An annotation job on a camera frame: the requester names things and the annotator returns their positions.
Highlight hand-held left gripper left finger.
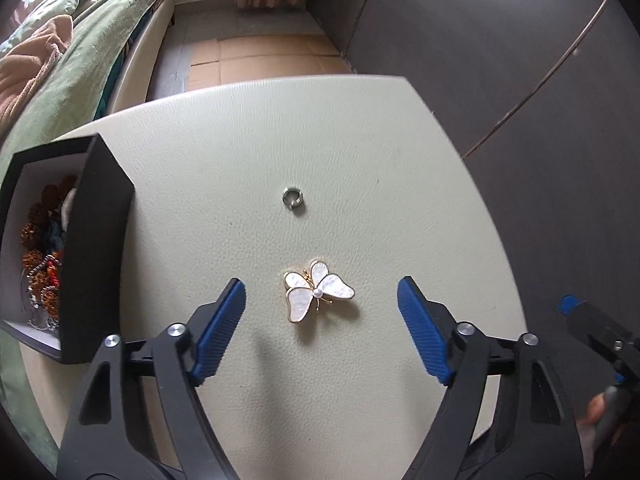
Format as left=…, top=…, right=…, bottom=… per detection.
left=56, top=277, right=247, bottom=480

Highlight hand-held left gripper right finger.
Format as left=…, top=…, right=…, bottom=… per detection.
left=397, top=276, right=586, bottom=480

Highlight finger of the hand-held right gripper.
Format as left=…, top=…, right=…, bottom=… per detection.
left=557, top=294, right=640, bottom=386

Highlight white butterfly brooch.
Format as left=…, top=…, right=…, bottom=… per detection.
left=283, top=260, right=356, bottom=323

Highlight black jewelry box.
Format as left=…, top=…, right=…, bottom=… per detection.
left=0, top=133, right=136, bottom=365

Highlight blue bead bracelet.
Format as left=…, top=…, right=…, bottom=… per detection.
left=42, top=220, right=68, bottom=253

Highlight silver chain necklace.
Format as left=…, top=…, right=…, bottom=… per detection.
left=20, top=255, right=63, bottom=331

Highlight cream jewelry piece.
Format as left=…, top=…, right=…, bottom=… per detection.
left=60, top=187, right=79, bottom=226

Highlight brown bead bracelet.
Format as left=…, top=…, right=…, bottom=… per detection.
left=20, top=175, right=76, bottom=318

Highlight person's right hand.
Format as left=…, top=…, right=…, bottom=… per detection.
left=575, top=393, right=608, bottom=456

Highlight cardboard floor sheets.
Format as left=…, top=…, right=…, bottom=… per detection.
left=187, top=34, right=353, bottom=92

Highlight dark wardrobe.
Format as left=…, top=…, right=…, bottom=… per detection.
left=305, top=0, right=640, bottom=341

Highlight pink fleece blanket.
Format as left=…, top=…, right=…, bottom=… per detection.
left=0, top=14, right=75, bottom=133

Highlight white bed frame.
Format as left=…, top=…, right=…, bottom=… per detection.
left=107, top=0, right=176, bottom=113

